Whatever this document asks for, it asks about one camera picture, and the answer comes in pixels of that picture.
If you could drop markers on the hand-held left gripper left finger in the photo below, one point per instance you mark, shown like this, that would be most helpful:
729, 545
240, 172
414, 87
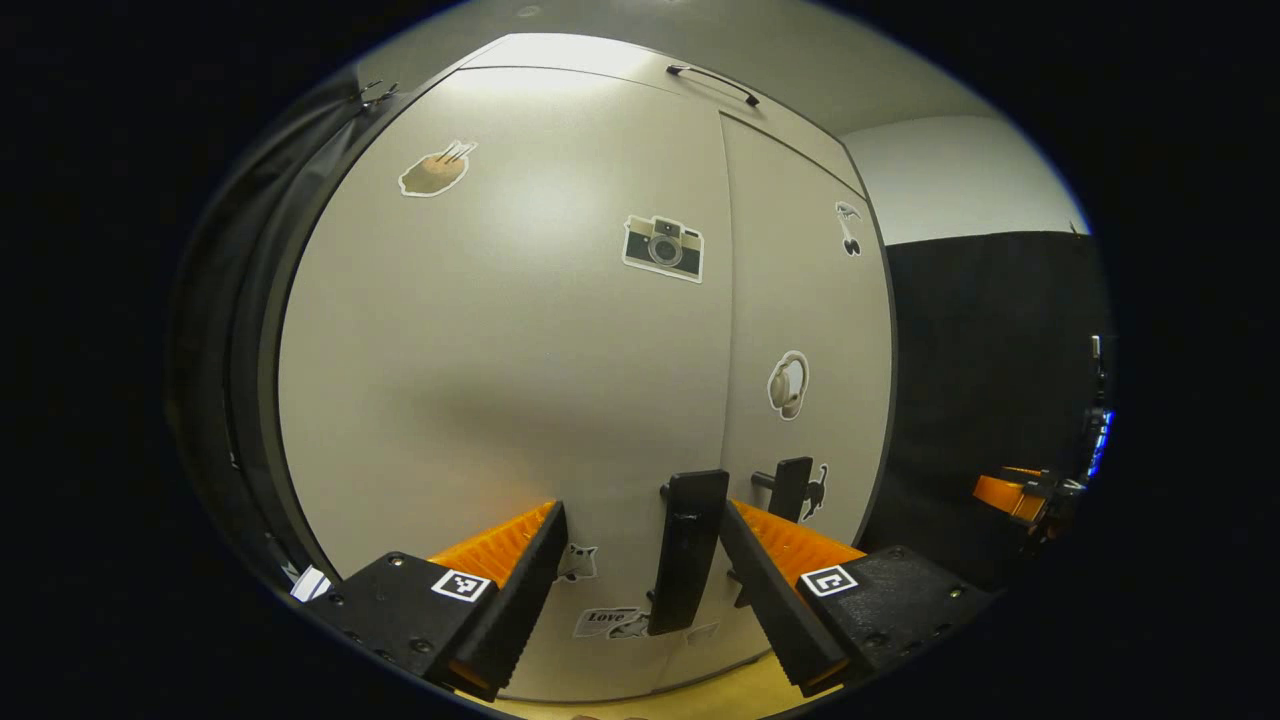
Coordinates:
510, 610

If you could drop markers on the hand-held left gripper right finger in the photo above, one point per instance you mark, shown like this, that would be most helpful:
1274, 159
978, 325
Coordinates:
775, 610

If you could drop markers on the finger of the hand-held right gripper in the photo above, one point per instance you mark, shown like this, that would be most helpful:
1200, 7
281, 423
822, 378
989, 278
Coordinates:
1005, 497
1022, 472

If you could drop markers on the white cabinet door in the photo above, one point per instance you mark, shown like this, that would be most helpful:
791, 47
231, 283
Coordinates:
500, 350
800, 300

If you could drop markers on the grey and white cabinet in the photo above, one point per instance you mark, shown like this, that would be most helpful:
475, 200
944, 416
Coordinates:
266, 400

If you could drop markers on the computer monitor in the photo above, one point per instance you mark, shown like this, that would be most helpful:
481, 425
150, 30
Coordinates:
1100, 440

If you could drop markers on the black backdrop cloth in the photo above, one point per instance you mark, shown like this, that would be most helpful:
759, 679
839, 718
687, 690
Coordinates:
960, 350
205, 350

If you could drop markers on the white paper tag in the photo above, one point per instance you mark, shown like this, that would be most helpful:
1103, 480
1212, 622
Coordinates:
310, 585

